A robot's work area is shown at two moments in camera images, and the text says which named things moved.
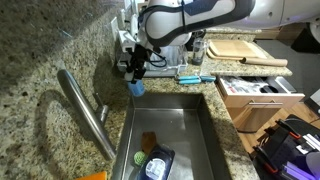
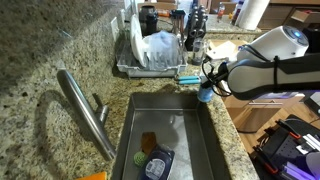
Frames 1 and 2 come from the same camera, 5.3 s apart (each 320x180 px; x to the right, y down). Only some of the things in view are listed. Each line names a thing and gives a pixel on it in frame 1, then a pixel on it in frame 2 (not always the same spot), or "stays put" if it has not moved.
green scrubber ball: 140,158 stays put
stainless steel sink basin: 183,121 stays put
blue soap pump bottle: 137,88 → 205,94
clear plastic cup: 198,51 stays put
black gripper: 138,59 → 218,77
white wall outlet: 115,28 stays put
